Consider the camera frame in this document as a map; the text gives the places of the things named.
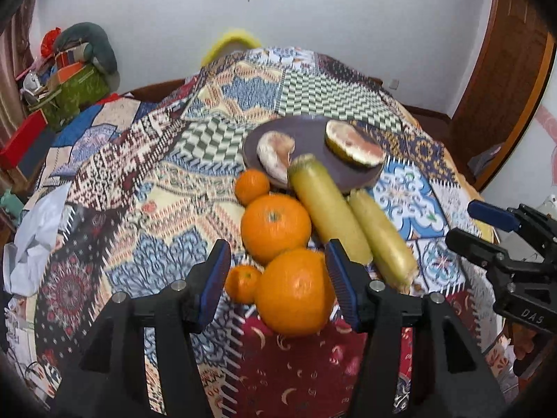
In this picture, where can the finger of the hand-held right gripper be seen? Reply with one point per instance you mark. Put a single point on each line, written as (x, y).
(494, 214)
(472, 246)

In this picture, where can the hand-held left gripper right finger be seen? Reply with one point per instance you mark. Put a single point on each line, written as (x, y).
(341, 279)

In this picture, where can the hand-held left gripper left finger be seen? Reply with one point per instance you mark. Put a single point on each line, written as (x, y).
(215, 279)

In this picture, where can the small mandarin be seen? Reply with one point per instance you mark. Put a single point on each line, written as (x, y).
(252, 186)
(240, 285)

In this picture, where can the large orange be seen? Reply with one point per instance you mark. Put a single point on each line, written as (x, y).
(274, 226)
(296, 291)

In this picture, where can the dark brown plate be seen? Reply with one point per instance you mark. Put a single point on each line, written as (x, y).
(309, 133)

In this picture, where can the patchwork printed blanket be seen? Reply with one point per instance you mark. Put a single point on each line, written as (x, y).
(152, 204)

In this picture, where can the peeled pomelo segment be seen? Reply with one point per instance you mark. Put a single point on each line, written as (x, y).
(270, 156)

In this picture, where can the brown wooden door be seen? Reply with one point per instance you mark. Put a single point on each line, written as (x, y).
(500, 74)

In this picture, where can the white crumpled cloth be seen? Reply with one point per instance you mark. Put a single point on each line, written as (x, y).
(39, 235)

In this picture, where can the teal soft toy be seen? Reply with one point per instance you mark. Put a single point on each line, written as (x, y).
(11, 202)

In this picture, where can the green storage box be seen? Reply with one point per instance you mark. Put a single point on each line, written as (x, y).
(78, 91)

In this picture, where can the red box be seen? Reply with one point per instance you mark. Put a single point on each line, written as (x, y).
(21, 140)

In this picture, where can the yellow foam tube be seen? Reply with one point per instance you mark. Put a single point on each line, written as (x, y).
(230, 37)

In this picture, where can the orange gift box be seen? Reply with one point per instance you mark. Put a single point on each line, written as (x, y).
(69, 67)

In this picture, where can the grey plush pillow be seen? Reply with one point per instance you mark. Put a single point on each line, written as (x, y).
(102, 48)

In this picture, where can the red plastic bag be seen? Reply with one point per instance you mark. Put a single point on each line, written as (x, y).
(49, 40)

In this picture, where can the striped brown curtain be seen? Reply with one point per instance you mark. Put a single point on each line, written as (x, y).
(12, 52)

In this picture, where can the white wall socket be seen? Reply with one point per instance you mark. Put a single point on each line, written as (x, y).
(394, 84)

